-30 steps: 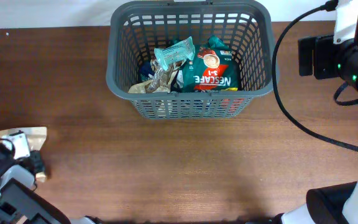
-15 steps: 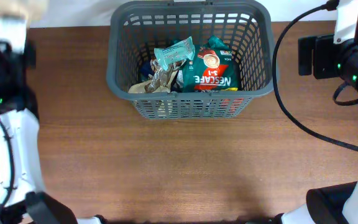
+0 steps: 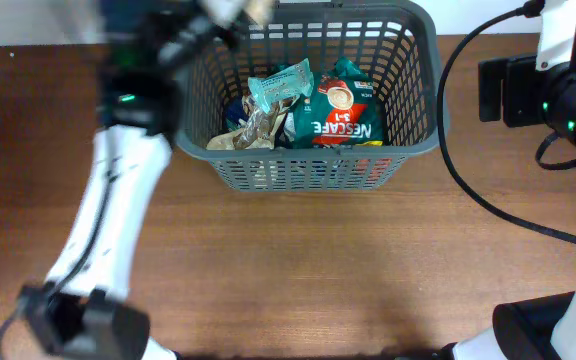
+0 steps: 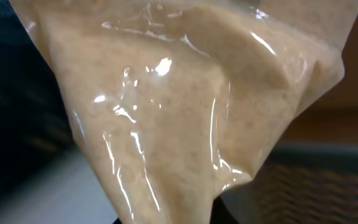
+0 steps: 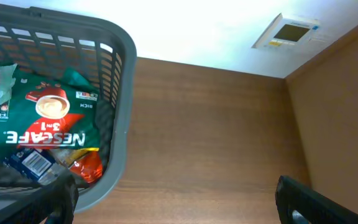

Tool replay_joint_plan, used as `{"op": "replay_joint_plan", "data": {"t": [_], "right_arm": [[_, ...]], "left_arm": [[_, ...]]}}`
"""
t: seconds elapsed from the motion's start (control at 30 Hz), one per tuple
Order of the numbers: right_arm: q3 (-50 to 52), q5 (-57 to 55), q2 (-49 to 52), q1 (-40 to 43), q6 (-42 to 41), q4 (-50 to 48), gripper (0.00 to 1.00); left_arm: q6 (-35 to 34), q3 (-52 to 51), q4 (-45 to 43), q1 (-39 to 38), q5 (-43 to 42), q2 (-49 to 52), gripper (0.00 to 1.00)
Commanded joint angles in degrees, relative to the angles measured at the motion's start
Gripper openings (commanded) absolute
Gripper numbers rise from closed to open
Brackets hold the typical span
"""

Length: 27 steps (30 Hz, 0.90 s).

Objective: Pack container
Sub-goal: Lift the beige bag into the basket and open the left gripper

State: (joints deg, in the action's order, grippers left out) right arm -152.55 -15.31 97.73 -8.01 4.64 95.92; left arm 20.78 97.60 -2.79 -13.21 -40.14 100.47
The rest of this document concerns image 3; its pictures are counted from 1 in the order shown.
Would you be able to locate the brown white snack bag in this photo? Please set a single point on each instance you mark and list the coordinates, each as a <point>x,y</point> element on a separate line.
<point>259,132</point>

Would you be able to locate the blue tissue pack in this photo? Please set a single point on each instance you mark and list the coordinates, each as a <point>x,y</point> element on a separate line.
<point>235,116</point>

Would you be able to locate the green Nescafe coffee bag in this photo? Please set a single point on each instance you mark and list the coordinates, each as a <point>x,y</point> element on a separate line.
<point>340,112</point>

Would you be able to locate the teal small packet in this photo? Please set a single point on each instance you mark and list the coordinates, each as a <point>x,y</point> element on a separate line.
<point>294,80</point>

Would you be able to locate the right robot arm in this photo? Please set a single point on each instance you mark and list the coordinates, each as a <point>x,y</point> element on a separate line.
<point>488,249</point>

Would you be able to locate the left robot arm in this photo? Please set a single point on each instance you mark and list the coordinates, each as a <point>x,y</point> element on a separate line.
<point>80,311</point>

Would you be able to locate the grey plastic basket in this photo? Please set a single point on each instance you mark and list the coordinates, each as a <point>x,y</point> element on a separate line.
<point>376,69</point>

